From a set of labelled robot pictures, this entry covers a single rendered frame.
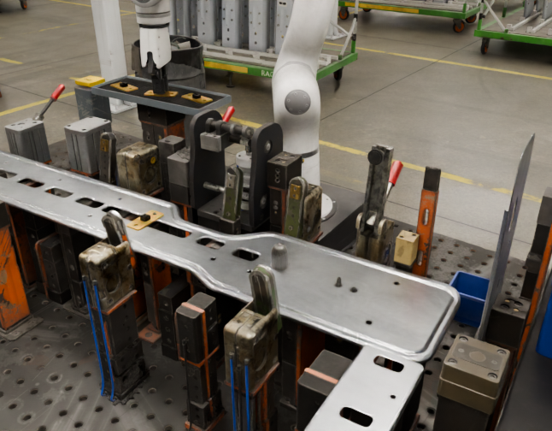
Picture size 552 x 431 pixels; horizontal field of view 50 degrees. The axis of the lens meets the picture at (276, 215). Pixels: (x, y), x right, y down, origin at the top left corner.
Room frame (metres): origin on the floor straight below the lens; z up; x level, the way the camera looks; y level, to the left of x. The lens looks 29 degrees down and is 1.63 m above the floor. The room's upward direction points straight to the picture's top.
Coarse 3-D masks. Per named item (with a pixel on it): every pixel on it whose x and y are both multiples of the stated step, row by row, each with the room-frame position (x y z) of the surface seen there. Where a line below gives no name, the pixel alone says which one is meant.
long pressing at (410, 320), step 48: (0, 192) 1.26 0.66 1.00; (48, 192) 1.26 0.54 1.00; (96, 192) 1.26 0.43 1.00; (144, 240) 1.04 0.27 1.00; (192, 240) 1.04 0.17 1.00; (240, 240) 1.04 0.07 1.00; (288, 240) 1.04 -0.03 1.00; (240, 288) 0.87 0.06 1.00; (288, 288) 0.87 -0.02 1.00; (336, 288) 0.87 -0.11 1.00; (384, 288) 0.87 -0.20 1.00; (432, 288) 0.87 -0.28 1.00; (336, 336) 0.75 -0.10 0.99; (384, 336) 0.74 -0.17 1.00; (432, 336) 0.74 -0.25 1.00
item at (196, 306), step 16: (192, 304) 0.83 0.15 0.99; (208, 304) 0.83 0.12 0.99; (192, 320) 0.80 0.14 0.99; (208, 320) 0.83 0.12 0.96; (192, 336) 0.80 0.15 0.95; (208, 336) 0.82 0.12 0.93; (192, 352) 0.80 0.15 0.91; (208, 352) 0.82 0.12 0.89; (192, 368) 0.81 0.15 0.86; (208, 368) 0.83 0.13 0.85; (192, 384) 0.82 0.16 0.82; (208, 384) 0.82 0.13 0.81; (192, 400) 0.82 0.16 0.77; (208, 400) 0.82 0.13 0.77; (192, 416) 0.81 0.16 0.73; (208, 416) 0.83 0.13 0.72
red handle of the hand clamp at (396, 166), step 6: (396, 162) 1.10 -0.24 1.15; (396, 168) 1.08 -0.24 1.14; (390, 174) 1.07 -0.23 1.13; (396, 174) 1.08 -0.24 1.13; (390, 180) 1.06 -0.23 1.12; (390, 186) 1.05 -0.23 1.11; (390, 192) 1.05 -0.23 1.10; (372, 216) 1.00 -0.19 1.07; (366, 222) 1.00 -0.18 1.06; (372, 222) 0.99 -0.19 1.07
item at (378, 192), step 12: (372, 156) 0.99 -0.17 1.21; (384, 156) 1.01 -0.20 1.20; (372, 168) 1.01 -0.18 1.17; (384, 168) 1.00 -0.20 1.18; (372, 180) 1.01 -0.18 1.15; (384, 180) 0.99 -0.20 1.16; (372, 192) 1.01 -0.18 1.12; (384, 192) 0.99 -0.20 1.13; (372, 204) 1.01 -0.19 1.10; (384, 204) 1.00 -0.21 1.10
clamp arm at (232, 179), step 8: (232, 168) 1.17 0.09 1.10; (232, 176) 1.16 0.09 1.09; (240, 176) 1.16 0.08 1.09; (232, 184) 1.15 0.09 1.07; (240, 184) 1.16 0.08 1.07; (232, 192) 1.15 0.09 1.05; (240, 192) 1.16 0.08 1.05; (224, 200) 1.16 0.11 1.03; (232, 200) 1.15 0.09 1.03; (240, 200) 1.16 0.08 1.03; (224, 208) 1.16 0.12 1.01; (232, 208) 1.15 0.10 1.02; (240, 208) 1.16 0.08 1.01; (224, 216) 1.15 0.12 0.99; (232, 216) 1.14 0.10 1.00
